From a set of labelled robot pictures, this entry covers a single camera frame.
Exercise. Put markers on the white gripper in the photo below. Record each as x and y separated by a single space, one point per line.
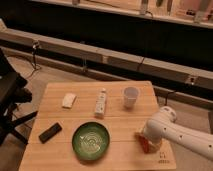
153 147

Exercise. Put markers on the green ceramic bowl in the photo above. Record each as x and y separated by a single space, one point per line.
90 141

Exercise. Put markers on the white sponge block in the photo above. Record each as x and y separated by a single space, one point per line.
68 100

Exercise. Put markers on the white tube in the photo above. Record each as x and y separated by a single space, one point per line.
101 103

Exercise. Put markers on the black chair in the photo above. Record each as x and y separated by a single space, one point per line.
12 91

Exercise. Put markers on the black rectangular block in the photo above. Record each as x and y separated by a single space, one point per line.
50 132

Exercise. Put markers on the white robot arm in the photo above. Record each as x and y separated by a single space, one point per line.
162 125

